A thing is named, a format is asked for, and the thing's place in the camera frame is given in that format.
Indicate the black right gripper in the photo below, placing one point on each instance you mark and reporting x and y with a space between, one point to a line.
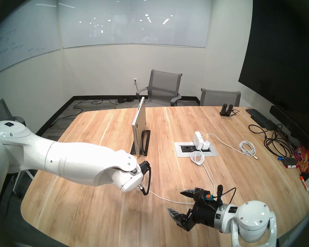
203 213

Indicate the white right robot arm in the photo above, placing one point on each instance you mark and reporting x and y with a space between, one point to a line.
255 215

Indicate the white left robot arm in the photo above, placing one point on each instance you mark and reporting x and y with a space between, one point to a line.
67 159

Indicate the silver MacBook laptop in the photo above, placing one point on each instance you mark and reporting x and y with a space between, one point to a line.
139 125

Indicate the black controller charging dock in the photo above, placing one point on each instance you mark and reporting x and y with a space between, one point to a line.
226 110

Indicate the silver table power outlet box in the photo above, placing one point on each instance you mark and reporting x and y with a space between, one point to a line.
177 146

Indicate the small white USB charger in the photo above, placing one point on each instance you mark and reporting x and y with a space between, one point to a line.
206 145

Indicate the large white power adapter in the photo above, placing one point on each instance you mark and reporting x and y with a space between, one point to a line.
197 139

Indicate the black vertical laptop stand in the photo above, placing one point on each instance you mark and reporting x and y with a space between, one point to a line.
133 151

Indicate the grey mesh office chair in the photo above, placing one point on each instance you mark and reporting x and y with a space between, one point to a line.
219 98
164 81
0 112

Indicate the red whiteboard marker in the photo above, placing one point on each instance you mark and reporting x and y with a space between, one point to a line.
291 166

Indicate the black keyboard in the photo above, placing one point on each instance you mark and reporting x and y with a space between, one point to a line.
258 117

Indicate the orange marker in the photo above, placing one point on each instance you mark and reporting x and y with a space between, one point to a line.
303 183

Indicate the colourful tissue box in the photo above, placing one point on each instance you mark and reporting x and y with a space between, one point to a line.
303 159

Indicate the black soundbar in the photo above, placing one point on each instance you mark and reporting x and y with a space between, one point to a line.
291 125

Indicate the large black TV screen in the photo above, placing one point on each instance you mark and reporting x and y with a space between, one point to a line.
285 56

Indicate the wide glass whiteboard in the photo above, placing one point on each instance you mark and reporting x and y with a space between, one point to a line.
134 22

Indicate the glass whiteboard with blue writing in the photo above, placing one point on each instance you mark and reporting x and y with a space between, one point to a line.
20 38

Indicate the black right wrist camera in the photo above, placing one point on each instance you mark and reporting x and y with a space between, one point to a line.
208 197

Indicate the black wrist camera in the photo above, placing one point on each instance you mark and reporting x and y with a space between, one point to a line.
208 197
144 166

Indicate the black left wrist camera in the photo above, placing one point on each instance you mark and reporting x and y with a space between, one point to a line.
144 166

